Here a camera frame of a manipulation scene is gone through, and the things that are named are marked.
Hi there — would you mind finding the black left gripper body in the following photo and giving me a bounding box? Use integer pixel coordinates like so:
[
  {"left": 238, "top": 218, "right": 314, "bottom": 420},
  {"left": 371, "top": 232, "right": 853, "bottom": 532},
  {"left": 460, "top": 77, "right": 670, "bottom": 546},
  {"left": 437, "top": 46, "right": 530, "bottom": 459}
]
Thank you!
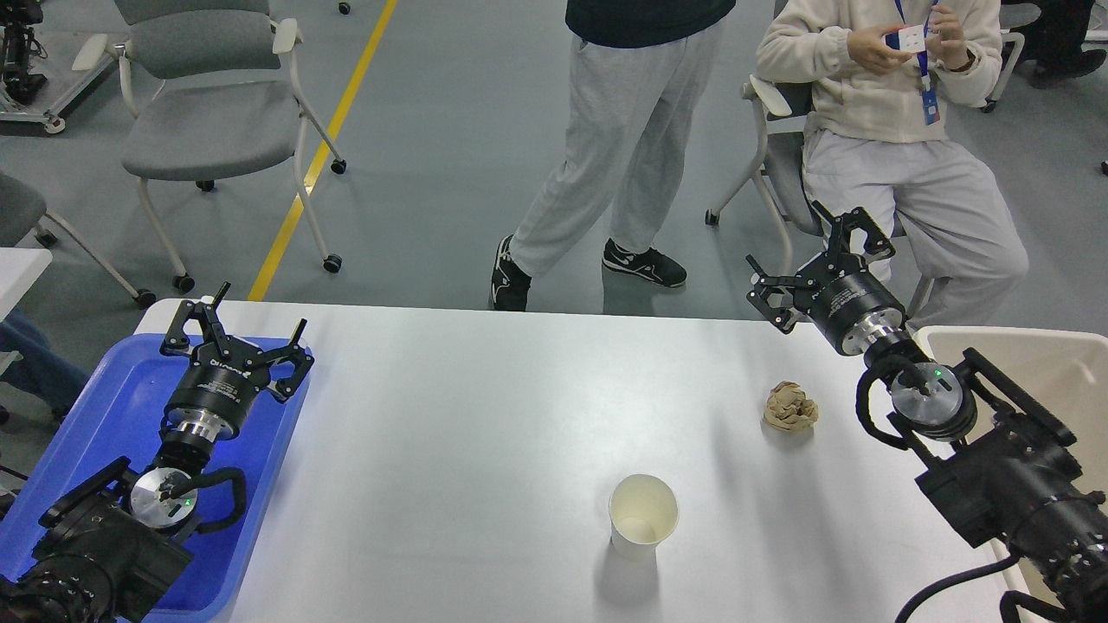
[{"left": 161, "top": 337, "right": 288, "bottom": 443}]

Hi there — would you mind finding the grey office chair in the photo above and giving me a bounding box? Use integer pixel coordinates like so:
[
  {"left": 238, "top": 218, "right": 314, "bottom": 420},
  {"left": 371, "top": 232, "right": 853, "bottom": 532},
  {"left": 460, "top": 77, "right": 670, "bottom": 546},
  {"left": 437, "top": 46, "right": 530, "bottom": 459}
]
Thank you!
[{"left": 116, "top": 1, "right": 347, "bottom": 292}]

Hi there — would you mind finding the white side table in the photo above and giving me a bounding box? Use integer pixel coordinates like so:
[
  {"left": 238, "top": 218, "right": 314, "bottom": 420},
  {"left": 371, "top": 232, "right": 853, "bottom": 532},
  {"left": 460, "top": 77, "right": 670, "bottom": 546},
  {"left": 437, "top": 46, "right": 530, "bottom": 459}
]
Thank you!
[{"left": 0, "top": 247, "right": 53, "bottom": 320}]

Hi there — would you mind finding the person in blue jeans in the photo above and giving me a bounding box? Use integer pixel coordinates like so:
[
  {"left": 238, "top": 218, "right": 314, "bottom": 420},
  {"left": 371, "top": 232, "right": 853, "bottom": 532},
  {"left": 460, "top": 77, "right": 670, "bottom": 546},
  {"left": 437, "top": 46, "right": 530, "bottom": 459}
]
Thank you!
[{"left": 1, "top": 308, "right": 88, "bottom": 421}]

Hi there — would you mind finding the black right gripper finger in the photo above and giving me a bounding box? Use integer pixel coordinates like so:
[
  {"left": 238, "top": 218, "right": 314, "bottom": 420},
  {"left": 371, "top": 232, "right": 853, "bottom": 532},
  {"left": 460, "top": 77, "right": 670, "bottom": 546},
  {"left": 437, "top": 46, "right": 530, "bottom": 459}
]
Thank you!
[
  {"left": 745, "top": 254, "right": 821, "bottom": 334},
  {"left": 812, "top": 202, "right": 897, "bottom": 266}
]

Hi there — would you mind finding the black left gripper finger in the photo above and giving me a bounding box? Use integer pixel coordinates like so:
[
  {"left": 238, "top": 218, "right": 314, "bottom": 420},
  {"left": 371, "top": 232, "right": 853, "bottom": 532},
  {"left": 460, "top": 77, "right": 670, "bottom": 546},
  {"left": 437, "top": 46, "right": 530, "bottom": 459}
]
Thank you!
[
  {"left": 160, "top": 280, "right": 233, "bottom": 357},
  {"left": 258, "top": 318, "right": 315, "bottom": 405}
]

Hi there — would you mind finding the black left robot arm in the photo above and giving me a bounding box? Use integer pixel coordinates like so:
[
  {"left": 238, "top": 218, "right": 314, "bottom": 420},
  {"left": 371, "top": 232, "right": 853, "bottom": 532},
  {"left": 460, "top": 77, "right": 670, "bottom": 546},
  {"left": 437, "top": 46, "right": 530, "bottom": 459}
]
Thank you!
[{"left": 3, "top": 300, "right": 315, "bottom": 622}]

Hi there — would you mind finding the white chair top right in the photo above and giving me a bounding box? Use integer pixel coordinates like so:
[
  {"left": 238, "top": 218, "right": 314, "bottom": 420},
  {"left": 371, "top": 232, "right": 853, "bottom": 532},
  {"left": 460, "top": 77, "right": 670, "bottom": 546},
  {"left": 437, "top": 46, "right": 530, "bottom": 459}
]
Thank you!
[{"left": 979, "top": 1, "right": 1040, "bottom": 113}]

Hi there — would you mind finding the seated person in cream jacket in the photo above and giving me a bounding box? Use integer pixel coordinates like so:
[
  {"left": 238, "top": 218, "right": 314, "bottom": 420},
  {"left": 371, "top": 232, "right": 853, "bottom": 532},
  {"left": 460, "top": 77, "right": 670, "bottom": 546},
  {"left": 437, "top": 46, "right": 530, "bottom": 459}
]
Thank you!
[{"left": 757, "top": 1, "right": 1028, "bottom": 328}]

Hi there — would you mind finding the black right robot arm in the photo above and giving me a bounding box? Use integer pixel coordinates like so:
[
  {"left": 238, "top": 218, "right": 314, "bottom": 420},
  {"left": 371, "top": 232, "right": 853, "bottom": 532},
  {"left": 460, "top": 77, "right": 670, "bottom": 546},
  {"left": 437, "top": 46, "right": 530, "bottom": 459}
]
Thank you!
[{"left": 748, "top": 204, "right": 1107, "bottom": 622}]

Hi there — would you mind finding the white paper cup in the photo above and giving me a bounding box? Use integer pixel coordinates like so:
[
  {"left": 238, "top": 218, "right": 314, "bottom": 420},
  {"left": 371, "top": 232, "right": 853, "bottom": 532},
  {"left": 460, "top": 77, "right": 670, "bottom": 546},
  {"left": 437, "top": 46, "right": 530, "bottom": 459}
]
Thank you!
[{"left": 609, "top": 474, "right": 680, "bottom": 562}]

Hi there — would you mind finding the crumpled brown paper ball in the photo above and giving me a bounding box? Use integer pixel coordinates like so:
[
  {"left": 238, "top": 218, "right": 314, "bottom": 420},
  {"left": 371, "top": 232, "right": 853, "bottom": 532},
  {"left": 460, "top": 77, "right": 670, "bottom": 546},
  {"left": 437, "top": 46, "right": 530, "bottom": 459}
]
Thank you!
[{"left": 761, "top": 380, "right": 820, "bottom": 431}]

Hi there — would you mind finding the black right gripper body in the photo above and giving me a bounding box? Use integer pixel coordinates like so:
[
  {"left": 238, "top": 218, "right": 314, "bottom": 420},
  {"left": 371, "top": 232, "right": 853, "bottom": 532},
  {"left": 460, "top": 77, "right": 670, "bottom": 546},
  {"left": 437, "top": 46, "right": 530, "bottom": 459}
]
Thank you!
[{"left": 793, "top": 256, "right": 909, "bottom": 357}]

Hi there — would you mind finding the grey chair at left edge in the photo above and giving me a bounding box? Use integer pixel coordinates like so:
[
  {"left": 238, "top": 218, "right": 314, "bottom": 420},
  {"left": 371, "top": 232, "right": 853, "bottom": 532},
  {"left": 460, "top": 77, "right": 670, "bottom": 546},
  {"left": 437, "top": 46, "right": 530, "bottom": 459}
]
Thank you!
[{"left": 0, "top": 171, "right": 158, "bottom": 312}]

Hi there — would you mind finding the colourful puzzle cube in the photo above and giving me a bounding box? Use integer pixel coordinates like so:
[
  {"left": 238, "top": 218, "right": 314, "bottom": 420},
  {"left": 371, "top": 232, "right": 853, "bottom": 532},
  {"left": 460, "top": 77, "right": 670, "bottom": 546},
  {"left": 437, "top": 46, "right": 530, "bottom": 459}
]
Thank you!
[{"left": 884, "top": 23, "right": 929, "bottom": 53}]

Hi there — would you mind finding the blue plastic tray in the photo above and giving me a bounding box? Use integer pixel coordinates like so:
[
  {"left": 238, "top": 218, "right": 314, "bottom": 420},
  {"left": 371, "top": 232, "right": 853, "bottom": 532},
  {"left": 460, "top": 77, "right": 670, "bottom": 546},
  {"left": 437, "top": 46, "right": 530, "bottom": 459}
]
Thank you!
[{"left": 1, "top": 334, "right": 308, "bottom": 622}]

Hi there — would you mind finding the grey chair under seated person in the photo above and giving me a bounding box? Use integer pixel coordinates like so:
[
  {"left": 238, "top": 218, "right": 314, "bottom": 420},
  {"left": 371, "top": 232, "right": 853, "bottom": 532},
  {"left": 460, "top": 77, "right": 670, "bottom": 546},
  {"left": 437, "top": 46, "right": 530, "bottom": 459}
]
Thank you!
[{"left": 705, "top": 74, "right": 936, "bottom": 319}]

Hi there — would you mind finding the beige plastic bin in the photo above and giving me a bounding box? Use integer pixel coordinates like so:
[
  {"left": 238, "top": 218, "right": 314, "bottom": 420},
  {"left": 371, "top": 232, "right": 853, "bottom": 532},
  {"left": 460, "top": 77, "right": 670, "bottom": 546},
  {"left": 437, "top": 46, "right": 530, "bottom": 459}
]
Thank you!
[{"left": 915, "top": 326, "right": 1107, "bottom": 607}]

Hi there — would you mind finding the equipment cart top left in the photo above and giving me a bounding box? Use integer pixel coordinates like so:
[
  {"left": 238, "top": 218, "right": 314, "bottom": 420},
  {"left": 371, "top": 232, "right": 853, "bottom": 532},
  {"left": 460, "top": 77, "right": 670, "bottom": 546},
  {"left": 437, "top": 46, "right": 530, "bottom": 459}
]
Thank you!
[{"left": 1, "top": 1, "right": 116, "bottom": 137}]

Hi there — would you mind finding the standing person in grey trousers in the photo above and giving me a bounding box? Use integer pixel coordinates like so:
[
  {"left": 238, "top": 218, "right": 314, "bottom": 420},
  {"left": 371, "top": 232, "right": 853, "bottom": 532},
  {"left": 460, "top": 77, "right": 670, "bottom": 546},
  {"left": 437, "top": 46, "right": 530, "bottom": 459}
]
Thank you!
[{"left": 488, "top": 1, "right": 735, "bottom": 312}]

